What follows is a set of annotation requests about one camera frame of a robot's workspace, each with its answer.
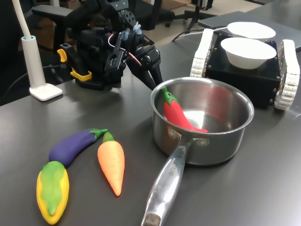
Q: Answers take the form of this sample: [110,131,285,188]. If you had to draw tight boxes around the black power cable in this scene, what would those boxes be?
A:
[2,65,65,99]

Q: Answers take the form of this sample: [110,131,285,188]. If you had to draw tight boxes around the yellow green toy corn cob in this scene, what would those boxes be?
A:
[36,161,70,225]

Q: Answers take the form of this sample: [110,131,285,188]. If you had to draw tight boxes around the black clip with yellow lever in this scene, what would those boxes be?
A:
[57,43,93,89]

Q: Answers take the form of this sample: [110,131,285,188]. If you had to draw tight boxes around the red white servo wires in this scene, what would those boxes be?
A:
[107,21,144,68]

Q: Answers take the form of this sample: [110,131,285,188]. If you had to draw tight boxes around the red toy chilli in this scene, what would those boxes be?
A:
[160,86,209,134]

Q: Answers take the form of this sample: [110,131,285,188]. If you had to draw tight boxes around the black office chair with armrest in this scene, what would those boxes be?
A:
[30,4,82,52]

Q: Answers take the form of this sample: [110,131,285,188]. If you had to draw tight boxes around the black gripper camera board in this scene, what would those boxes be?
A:
[104,32,126,74]

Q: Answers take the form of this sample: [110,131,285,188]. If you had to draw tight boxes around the orange toy carrot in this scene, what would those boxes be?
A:
[97,131,126,197]

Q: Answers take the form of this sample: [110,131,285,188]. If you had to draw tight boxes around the white post with flat foot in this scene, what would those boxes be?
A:
[11,0,63,102]

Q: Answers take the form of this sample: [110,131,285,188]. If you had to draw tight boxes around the steel pan with long handle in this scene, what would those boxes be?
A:
[141,77,255,226]

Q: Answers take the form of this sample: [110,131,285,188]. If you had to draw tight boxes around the purple toy aubergine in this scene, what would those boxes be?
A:
[48,128,108,169]

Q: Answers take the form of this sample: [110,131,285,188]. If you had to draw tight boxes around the pale grey putty lump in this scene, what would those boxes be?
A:
[124,23,143,40]

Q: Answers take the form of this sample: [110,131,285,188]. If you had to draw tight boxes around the black office chair star base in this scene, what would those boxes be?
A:
[138,0,218,31]

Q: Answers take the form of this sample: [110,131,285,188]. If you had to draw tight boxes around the black tracked vehicle, white tracks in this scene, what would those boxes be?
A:
[190,28,301,111]

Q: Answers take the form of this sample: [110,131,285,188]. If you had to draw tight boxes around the white bowl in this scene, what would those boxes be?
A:
[227,21,276,40]
[220,37,277,70]

